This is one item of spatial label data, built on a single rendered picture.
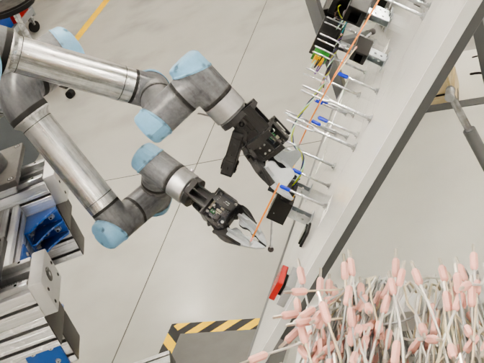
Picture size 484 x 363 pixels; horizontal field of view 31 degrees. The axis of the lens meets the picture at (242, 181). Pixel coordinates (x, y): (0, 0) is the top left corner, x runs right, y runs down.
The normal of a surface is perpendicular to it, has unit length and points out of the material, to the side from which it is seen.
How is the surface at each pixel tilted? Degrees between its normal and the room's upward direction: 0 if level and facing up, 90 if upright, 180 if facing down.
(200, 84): 75
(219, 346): 0
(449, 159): 0
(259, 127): 84
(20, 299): 90
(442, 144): 0
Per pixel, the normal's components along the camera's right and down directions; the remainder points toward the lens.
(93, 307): -0.33, -0.80
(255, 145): -0.22, 0.49
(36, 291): 0.13, 0.48
